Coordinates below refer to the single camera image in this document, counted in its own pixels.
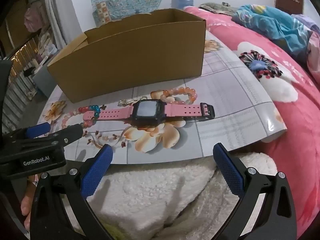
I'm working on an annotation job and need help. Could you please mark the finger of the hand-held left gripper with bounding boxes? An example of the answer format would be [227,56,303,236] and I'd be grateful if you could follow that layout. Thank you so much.
[0,122,52,143]
[15,124,83,153]

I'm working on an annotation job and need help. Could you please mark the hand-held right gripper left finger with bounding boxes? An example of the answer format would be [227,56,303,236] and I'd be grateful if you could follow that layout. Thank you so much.
[29,144,114,240]

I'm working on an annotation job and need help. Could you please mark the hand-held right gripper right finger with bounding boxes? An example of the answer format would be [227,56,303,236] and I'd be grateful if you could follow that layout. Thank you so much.
[212,142,298,240]

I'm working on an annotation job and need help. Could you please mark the multicolour bead bracelet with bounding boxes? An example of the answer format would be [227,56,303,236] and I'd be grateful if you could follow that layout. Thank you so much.
[62,104,101,130]

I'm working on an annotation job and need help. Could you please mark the pink strap digital watch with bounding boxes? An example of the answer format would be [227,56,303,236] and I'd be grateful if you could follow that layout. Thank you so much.
[84,99,215,128]

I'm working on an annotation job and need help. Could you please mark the brown cardboard box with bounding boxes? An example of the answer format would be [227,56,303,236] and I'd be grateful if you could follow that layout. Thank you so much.
[47,8,207,103]

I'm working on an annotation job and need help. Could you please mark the person's left hand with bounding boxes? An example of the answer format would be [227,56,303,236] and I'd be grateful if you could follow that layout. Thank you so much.
[20,175,38,228]

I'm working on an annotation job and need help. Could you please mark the grey storage bin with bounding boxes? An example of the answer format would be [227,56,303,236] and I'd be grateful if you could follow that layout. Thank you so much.
[32,64,58,98]

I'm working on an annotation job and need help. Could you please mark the white fleece blanket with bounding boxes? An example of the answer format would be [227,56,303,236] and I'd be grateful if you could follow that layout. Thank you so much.
[62,152,278,240]

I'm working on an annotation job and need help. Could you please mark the pink floral quilt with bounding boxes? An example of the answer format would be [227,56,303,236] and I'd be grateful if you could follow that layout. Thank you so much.
[184,5,320,230]

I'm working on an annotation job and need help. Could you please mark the floral plastic table cover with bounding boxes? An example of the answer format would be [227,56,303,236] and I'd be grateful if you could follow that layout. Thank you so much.
[37,30,287,165]

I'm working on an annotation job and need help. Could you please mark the wooden wardrobe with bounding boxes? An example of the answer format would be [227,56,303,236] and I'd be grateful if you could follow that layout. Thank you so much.
[0,0,33,55]

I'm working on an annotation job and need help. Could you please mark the pink hanging clothes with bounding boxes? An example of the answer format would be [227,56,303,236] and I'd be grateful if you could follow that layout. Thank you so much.
[24,1,44,33]

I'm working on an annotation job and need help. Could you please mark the white curtain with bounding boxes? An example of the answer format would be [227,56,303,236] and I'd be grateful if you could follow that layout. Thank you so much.
[42,0,83,53]

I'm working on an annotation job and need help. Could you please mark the pink crumpled duvet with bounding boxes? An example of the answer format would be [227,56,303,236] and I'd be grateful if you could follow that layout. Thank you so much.
[291,14,320,80]

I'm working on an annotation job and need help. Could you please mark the blue floral blanket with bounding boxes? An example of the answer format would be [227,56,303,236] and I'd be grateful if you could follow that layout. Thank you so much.
[231,4,314,63]

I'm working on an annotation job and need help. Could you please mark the grey-green pillow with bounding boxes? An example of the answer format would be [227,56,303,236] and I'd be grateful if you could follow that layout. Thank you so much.
[199,2,238,14]

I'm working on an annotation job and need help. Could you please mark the orange bead bracelet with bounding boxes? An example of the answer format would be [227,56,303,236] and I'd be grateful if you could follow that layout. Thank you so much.
[159,87,198,105]

